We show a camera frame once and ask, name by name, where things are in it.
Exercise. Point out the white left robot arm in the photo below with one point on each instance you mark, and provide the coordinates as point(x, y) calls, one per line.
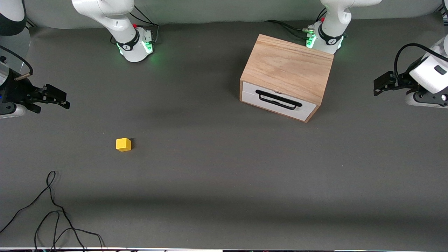
point(332, 21)

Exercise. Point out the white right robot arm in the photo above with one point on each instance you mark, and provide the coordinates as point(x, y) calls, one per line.
point(119, 24)

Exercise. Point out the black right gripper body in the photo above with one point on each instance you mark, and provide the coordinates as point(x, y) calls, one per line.
point(17, 91)

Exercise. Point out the dark metal frame piece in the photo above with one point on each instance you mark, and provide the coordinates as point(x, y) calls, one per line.
point(443, 10)

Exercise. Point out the yellow cube block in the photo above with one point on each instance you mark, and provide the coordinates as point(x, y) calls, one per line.
point(123, 144)

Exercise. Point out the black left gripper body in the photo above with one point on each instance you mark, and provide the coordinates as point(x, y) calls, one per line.
point(401, 83)

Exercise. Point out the light wooden drawer cabinet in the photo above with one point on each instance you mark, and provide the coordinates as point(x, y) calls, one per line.
point(287, 66)

